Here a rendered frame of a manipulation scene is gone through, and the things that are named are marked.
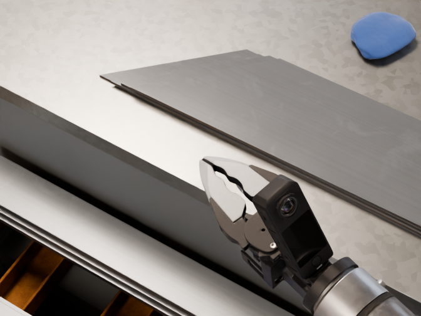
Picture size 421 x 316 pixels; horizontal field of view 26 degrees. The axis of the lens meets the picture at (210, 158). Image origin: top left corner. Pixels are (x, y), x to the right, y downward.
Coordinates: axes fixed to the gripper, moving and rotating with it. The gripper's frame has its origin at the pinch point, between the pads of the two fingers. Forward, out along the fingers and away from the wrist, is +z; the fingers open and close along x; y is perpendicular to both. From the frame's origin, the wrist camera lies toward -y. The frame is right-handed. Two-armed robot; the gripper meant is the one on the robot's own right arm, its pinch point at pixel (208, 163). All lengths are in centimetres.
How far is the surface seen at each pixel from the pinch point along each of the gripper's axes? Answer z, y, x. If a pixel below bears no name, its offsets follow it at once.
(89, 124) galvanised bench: 41, 41, 3
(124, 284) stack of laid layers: 22, 62, -9
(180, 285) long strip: 15, 60, -2
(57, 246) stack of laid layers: 37, 61, -14
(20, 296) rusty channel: 41, 75, -24
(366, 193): -1, 42, 27
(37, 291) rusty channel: 37, 71, -21
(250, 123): 21, 42, 22
